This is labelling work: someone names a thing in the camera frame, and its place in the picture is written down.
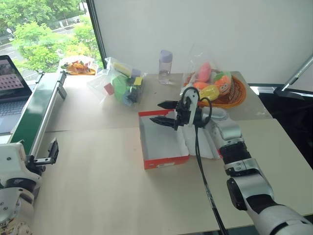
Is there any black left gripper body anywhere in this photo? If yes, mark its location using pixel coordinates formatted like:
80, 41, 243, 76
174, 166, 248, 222
26, 154, 47, 176

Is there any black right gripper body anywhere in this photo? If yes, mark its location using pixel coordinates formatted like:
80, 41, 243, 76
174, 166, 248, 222
173, 96, 194, 132

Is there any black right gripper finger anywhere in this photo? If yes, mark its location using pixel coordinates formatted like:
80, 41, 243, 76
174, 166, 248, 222
156, 99, 179, 110
149, 117, 178, 130

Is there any red shallow cardboard box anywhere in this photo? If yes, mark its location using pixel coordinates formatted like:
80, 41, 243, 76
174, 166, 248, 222
138, 109, 223, 170

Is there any green conveyor belt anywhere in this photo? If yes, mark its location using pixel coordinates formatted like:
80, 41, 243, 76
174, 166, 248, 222
10, 70, 67, 167

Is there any clear bottle with purple cap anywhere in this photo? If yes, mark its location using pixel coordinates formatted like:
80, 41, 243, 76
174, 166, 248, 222
157, 49, 174, 85

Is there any yellow plush toy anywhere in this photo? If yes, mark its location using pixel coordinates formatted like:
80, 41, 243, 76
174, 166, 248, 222
199, 85, 220, 100

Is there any clear plastic bag of plushes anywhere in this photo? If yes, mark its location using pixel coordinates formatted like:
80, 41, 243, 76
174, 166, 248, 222
181, 44, 233, 100

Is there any pink plush toy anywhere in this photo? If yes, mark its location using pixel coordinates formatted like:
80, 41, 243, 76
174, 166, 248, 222
197, 62, 212, 82

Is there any green plastic toy piece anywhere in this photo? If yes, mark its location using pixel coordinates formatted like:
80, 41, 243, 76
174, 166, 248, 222
112, 75, 130, 101

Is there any orange plush with face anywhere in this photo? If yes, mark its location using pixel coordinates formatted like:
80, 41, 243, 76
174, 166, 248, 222
214, 74, 232, 96

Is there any clear plastic bag of blocks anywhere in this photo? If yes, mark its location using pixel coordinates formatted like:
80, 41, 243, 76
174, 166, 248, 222
86, 56, 148, 108

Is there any orange woven basket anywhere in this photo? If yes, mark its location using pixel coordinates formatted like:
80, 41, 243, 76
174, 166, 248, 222
183, 70, 247, 109

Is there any yellow white sponge block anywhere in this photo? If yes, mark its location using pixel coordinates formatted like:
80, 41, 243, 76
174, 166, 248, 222
112, 62, 131, 75

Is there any red cube block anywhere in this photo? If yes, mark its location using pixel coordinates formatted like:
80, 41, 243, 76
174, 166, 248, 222
103, 83, 115, 96

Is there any grey laptop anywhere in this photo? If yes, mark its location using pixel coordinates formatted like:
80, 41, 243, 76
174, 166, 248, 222
0, 54, 33, 135

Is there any dark side table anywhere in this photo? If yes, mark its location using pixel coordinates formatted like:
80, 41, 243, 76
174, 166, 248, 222
247, 83, 313, 172

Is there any silver pole with black base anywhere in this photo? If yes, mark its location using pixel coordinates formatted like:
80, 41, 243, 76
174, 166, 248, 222
273, 53, 313, 101

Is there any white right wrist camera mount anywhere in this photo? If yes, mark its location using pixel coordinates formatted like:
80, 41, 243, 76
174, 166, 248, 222
183, 87, 201, 128

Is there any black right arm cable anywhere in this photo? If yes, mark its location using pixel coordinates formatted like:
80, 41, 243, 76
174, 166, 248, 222
181, 87, 228, 235

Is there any black window frame post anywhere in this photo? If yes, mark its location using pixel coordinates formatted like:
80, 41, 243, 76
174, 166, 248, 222
86, 0, 107, 70

